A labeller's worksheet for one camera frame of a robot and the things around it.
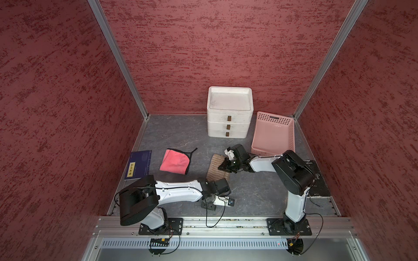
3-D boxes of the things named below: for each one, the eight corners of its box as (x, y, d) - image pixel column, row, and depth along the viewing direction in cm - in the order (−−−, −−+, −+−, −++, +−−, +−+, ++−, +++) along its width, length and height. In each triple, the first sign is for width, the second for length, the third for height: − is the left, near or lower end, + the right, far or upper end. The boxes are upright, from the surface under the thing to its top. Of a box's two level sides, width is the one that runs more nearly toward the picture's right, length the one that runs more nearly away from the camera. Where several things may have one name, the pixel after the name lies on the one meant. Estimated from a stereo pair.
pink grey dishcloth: (160, 174, 93) (159, 171, 90) (166, 150, 103) (164, 148, 100) (194, 174, 93) (193, 171, 90) (196, 150, 103) (195, 148, 101)
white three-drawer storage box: (208, 139, 109) (206, 111, 89) (208, 114, 125) (207, 86, 104) (248, 139, 109) (257, 111, 89) (244, 115, 125) (250, 86, 104)
